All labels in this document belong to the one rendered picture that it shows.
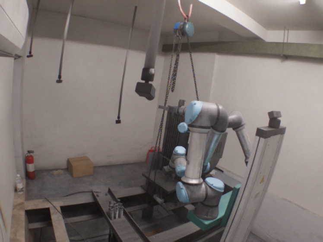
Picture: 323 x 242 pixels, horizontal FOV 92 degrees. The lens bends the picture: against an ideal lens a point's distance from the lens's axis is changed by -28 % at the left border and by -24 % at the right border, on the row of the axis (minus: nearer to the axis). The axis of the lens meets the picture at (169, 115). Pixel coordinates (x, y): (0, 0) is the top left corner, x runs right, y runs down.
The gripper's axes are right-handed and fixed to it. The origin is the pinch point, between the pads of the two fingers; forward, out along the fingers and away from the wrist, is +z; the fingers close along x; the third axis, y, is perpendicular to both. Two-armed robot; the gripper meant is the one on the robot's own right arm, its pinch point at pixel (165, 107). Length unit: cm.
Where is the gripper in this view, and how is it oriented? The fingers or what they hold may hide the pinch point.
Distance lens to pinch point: 179.7
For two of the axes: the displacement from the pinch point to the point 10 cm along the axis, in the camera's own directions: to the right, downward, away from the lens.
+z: -8.1, -1.9, 5.6
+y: -1.4, 9.8, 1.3
